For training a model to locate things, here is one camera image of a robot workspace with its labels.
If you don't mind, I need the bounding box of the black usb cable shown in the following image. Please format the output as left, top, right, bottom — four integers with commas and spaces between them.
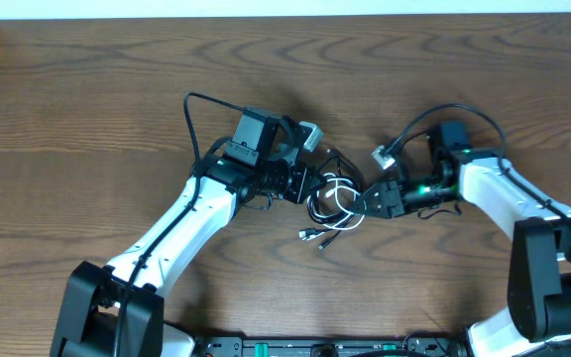
305, 148, 366, 251

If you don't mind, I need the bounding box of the white usb cable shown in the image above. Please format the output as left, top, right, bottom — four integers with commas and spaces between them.
298, 172, 366, 243

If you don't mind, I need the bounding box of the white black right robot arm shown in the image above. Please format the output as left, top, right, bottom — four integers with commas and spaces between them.
351, 144, 571, 356

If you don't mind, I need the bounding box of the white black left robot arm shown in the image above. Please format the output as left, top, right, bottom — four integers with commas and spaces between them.
50, 154, 326, 356

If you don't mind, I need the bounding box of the black right camera cable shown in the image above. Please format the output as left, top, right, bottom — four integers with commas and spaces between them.
384, 102, 571, 269

